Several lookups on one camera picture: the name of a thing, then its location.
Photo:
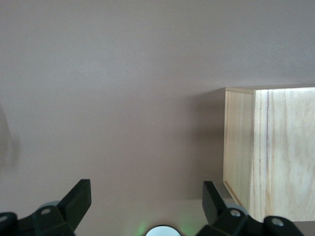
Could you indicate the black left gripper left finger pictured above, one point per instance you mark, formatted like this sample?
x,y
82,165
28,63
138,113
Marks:
x,y
73,204

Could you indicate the light wooden drawer cabinet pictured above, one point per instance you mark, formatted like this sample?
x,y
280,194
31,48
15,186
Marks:
x,y
283,152

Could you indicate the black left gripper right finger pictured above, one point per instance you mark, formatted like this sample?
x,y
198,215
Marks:
x,y
214,209

